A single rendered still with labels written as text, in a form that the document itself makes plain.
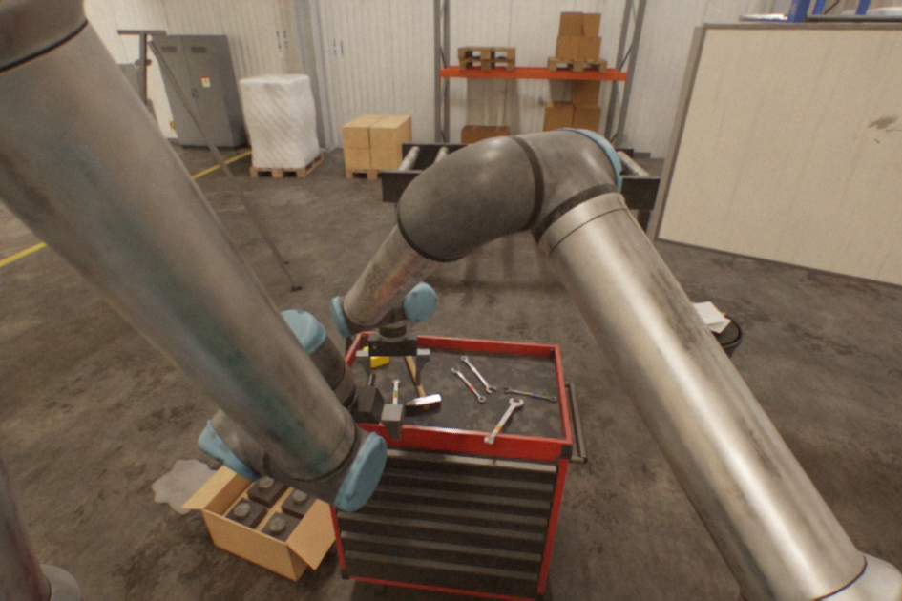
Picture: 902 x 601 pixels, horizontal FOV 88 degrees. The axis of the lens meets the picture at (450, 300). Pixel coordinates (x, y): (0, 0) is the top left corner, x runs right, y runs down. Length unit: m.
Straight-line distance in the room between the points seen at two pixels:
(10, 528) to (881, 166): 3.27
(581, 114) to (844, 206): 5.25
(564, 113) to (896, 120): 5.37
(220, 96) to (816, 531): 9.70
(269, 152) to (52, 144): 7.48
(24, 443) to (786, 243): 4.33
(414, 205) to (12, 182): 0.38
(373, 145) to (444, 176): 6.69
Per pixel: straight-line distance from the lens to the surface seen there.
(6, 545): 0.50
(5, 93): 0.28
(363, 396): 0.82
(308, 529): 2.10
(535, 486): 1.44
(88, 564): 2.66
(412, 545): 1.71
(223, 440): 0.64
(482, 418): 1.44
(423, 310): 1.08
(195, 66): 9.97
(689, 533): 2.52
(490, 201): 0.53
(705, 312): 2.70
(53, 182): 0.29
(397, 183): 4.17
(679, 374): 0.53
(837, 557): 0.58
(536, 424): 1.44
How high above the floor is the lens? 1.90
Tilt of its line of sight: 30 degrees down
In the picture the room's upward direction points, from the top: straight up
